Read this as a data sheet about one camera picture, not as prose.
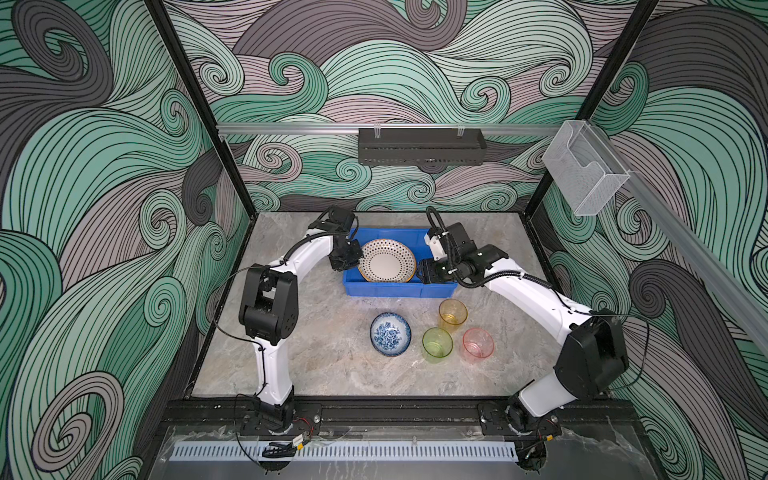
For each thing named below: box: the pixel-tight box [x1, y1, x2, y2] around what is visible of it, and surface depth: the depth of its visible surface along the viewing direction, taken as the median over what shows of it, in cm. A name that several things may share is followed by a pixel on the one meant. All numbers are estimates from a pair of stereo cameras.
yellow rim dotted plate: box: [358, 238, 417, 284], surface depth 105 cm
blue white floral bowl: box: [370, 312, 412, 357], surface depth 84 cm
